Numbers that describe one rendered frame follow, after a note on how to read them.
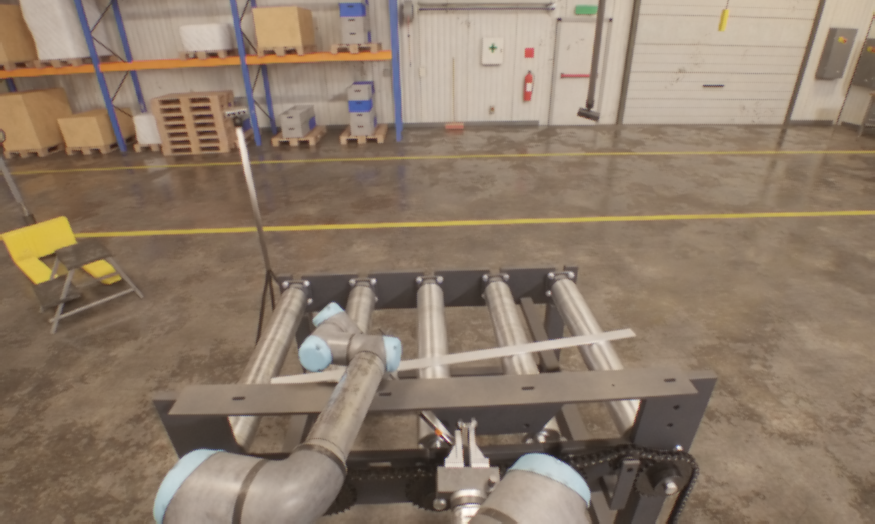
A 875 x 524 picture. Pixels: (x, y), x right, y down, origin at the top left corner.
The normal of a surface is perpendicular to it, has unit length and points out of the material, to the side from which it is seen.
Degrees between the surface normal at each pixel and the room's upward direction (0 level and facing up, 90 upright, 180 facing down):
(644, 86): 90
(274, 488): 23
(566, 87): 90
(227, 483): 14
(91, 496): 0
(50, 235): 90
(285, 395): 0
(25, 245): 90
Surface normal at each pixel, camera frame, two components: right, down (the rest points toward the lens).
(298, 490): 0.50, -0.57
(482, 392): -0.01, -0.89
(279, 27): 0.04, 0.45
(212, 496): -0.11, -0.48
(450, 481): 0.07, -0.74
